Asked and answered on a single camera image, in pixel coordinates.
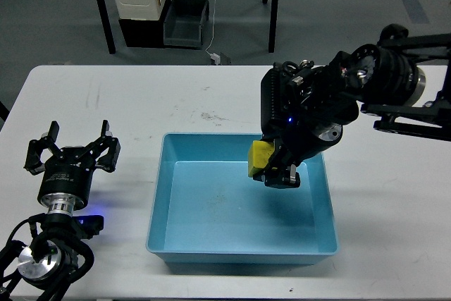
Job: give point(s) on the black table leg left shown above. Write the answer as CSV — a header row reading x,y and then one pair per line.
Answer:
x,y
106,26

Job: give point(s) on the black storage box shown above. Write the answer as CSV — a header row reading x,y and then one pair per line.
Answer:
x,y
145,33

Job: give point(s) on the grey plastic bin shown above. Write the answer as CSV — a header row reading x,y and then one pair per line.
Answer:
x,y
184,24

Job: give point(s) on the yellow block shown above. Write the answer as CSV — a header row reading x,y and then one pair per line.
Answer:
x,y
258,156

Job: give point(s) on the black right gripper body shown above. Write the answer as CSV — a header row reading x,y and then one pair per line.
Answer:
x,y
303,111

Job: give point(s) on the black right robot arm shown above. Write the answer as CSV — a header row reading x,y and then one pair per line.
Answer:
x,y
385,80

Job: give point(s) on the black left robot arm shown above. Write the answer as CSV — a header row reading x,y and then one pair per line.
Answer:
x,y
49,251

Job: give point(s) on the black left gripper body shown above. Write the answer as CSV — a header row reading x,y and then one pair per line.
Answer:
x,y
67,179

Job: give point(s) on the white power adapter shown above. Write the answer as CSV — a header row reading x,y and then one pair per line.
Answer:
x,y
215,59

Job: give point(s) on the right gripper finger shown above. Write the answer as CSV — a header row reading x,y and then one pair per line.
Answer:
x,y
280,172

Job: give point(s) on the blue plastic tray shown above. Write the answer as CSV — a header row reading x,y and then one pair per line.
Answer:
x,y
207,210

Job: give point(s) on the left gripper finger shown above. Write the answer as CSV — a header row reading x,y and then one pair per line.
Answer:
x,y
104,151
33,162

